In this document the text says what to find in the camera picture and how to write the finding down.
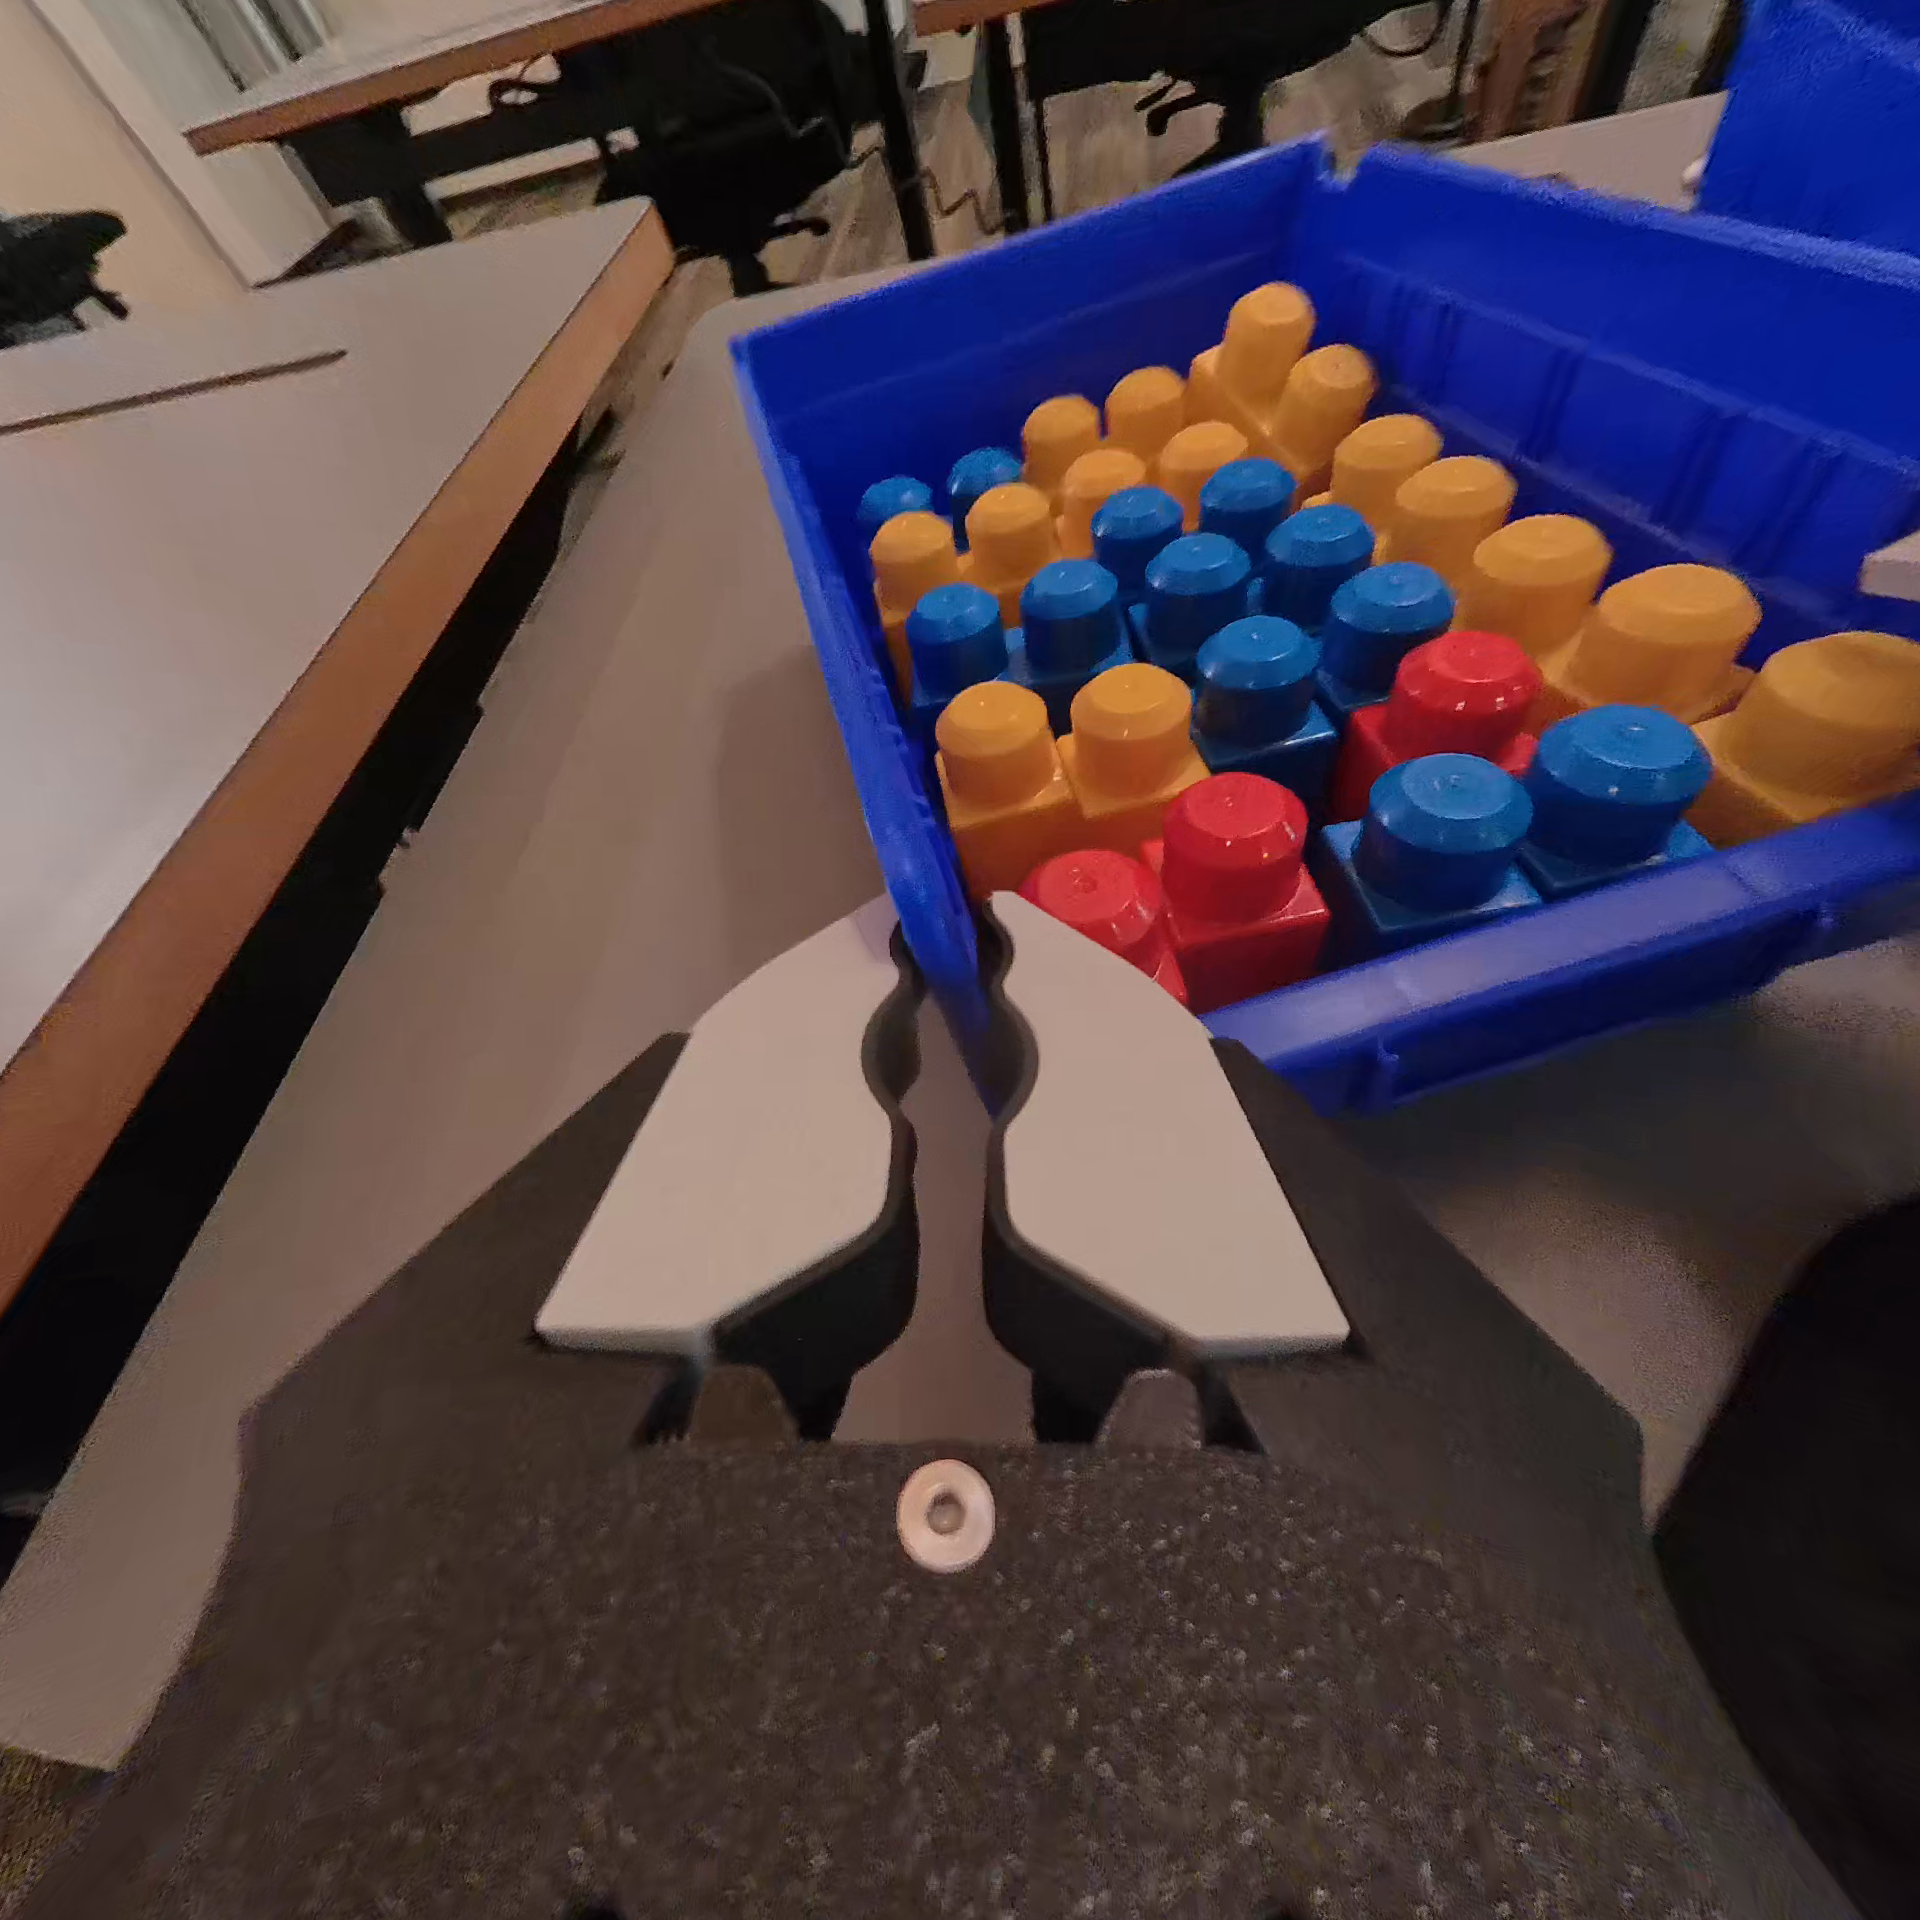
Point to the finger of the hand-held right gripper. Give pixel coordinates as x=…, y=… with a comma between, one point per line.
x=1892, y=569

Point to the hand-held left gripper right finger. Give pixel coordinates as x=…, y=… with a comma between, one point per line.
x=1171, y=1170

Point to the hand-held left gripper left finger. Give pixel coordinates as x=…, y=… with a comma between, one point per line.
x=720, y=1170

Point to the wooden top desk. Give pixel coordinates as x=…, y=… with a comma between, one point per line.
x=450, y=59
x=1009, y=90

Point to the black office chair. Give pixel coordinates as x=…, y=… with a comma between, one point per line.
x=720, y=148
x=1244, y=90
x=54, y=263

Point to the dark fleece jacket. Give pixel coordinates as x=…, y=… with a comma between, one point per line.
x=1815, y=1575

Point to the grey desk with wooden edge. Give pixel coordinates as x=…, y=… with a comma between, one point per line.
x=224, y=600

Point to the row of mixed mega blocks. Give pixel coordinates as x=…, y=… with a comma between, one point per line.
x=1244, y=690

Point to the blue plastic bin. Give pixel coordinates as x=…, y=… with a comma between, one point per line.
x=1575, y=989
x=1815, y=120

